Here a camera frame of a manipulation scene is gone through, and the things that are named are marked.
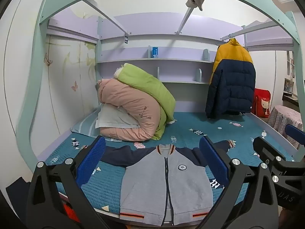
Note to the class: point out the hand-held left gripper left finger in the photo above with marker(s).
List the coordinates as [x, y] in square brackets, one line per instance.
[91, 157]

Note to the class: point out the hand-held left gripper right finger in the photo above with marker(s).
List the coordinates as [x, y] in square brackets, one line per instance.
[213, 157]

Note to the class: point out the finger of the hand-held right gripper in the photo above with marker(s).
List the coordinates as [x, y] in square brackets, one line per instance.
[266, 150]
[295, 133]

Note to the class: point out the grey and navy zip jacket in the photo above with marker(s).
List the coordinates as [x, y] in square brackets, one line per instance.
[185, 186]

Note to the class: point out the pink patterned tablecloth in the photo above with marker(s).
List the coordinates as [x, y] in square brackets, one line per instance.
[281, 119]

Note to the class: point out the teal striped pillow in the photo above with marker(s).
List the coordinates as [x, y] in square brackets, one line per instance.
[83, 126]

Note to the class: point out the teal quilted bedspread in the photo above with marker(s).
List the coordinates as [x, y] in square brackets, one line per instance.
[190, 124]

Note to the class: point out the white pillow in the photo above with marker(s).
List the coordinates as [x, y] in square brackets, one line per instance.
[114, 118]

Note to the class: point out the red cartoon bag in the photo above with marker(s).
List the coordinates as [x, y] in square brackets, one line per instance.
[262, 102]

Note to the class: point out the framed picture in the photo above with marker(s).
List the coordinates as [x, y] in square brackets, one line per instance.
[288, 85]

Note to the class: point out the red object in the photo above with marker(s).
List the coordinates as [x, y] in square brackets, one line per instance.
[71, 216]

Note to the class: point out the yellow and navy puffer jacket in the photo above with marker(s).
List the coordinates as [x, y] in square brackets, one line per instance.
[231, 85]

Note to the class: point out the green quilt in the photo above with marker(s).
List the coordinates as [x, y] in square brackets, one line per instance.
[147, 85]

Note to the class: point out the small blue box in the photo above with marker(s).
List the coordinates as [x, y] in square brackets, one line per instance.
[155, 52]

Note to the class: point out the dark label tag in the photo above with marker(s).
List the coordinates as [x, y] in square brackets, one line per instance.
[126, 39]

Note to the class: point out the lilac shelf unit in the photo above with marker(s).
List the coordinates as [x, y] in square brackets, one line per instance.
[166, 39]

